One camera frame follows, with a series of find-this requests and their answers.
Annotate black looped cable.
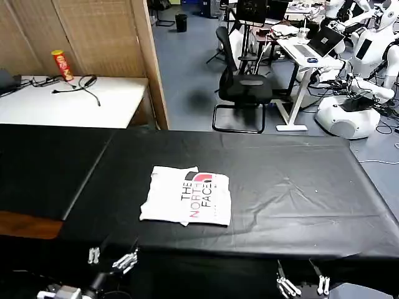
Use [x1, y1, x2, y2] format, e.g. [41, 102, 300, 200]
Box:
[51, 74, 102, 107]

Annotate black power strip cable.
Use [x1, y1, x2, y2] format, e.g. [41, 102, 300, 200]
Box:
[20, 75, 62, 88]

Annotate red snack can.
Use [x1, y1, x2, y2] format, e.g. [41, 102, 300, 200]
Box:
[50, 49, 75, 82]

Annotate black table cover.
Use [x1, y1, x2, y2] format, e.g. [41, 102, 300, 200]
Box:
[0, 123, 399, 299]

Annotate black computer monitor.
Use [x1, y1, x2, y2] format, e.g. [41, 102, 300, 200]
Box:
[235, 0, 291, 26]

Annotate open dark laptop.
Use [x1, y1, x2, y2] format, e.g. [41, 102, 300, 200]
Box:
[289, 25, 347, 59]

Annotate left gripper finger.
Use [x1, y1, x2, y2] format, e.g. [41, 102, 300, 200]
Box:
[111, 238, 140, 275]
[87, 246, 101, 265]

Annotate white floor cable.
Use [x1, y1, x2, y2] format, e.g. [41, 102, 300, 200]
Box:
[358, 158, 399, 165]

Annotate wooden folding screen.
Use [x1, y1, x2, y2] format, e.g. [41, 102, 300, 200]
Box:
[0, 0, 171, 131]

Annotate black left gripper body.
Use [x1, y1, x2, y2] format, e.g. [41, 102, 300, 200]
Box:
[87, 270, 118, 295]

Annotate pale crumpled cloth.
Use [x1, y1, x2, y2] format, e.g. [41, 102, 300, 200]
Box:
[269, 24, 300, 39]

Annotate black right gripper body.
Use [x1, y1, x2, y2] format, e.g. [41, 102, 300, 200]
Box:
[291, 279, 330, 299]

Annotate black flat device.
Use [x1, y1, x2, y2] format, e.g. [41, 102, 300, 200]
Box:
[0, 69, 22, 97]

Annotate black office chair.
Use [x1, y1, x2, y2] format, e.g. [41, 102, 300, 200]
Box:
[212, 26, 275, 134]

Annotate black metal stand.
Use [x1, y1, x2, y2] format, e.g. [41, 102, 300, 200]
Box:
[238, 21, 266, 75]

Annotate black trash bin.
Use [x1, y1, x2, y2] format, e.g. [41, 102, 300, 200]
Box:
[174, 13, 188, 33]

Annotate white standing desk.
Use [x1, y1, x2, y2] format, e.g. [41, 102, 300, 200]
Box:
[276, 37, 345, 132]

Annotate white side table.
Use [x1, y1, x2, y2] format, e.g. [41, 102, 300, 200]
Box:
[0, 74, 149, 129]

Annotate brown wooden board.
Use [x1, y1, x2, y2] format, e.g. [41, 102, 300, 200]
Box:
[0, 210, 64, 240]

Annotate white printed t-shirt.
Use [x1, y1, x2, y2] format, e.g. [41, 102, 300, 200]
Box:
[139, 165, 233, 227]

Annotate white humanoid robot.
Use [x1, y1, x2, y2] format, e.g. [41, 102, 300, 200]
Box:
[341, 1, 399, 104]

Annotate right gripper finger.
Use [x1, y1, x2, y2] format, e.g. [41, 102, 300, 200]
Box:
[276, 259, 303, 297]
[307, 258, 330, 297]

